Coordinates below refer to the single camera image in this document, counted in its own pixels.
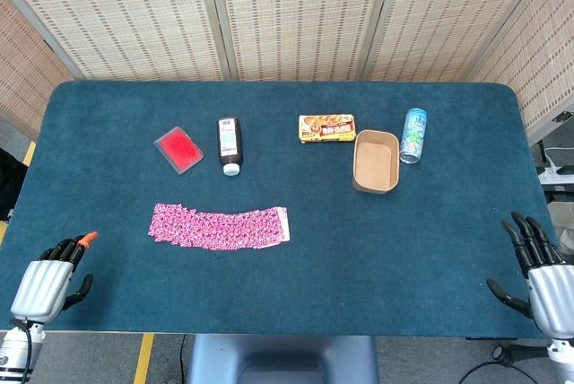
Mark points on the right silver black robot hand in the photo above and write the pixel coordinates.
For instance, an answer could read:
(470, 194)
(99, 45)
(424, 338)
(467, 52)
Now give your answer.
(549, 294)

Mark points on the brown paper bowl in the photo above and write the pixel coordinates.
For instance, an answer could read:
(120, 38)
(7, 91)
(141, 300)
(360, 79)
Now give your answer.
(376, 162)

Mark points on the black bag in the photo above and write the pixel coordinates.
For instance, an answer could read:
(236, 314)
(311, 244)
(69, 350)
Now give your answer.
(11, 182)

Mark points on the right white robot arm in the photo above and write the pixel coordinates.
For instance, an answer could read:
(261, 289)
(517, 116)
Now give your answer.
(562, 359)

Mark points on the yellow snack box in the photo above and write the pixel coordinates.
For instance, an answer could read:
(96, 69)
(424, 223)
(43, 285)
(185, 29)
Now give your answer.
(327, 128)

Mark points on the white power strip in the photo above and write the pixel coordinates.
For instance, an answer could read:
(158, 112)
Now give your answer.
(558, 174)

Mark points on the dark bottle with white cap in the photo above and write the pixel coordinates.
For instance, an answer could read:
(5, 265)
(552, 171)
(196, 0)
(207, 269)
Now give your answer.
(230, 144)

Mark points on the black caster stand leg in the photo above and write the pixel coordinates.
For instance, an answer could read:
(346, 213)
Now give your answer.
(515, 351)

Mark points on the blue felt table mat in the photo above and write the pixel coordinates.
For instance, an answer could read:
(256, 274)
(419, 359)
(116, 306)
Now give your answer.
(287, 276)

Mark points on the red box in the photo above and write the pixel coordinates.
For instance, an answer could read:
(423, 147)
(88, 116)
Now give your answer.
(178, 150)

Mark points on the light blue drink can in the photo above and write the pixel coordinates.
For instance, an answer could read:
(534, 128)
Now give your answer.
(414, 136)

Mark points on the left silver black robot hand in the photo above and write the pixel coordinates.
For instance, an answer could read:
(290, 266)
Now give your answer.
(42, 287)

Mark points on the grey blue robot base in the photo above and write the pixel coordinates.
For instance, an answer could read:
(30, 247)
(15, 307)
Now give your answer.
(282, 359)

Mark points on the woven bamboo screen panel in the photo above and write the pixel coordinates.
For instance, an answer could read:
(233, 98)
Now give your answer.
(300, 11)
(444, 11)
(116, 11)
(538, 52)
(22, 70)

